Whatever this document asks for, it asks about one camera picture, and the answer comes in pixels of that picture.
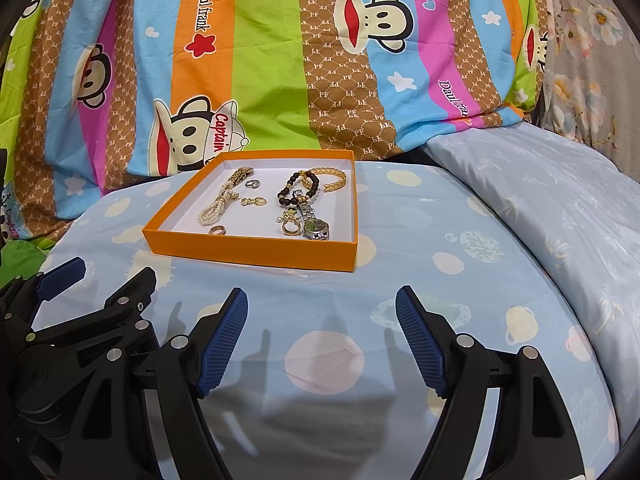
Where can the blue planet print blanket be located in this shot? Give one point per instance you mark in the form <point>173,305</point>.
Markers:
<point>400,240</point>

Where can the silver wristwatch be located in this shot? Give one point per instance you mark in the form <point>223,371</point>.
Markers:
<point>316,228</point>

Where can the gold hoop earring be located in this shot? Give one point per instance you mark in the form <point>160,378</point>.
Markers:
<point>284,230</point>

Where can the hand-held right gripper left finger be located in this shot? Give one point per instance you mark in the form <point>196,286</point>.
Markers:
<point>222,342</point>

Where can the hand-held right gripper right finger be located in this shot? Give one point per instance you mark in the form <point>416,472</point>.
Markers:
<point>422,340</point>

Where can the gold bangle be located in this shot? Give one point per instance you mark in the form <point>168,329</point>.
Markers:
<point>340,180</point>

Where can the grey floral cloth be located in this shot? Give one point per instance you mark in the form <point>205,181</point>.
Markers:
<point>590,60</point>

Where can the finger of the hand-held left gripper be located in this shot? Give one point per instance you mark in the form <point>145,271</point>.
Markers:
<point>115,315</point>
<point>62,274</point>

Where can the pale blue leaf print sheet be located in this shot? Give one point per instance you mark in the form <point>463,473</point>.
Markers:
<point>550,200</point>

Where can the orange jewelry box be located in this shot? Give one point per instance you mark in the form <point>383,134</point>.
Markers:
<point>250,252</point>

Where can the small gold earring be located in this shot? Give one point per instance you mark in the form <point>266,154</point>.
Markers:
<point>256,202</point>

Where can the striped monkey print blanket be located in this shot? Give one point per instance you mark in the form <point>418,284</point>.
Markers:
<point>275,60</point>

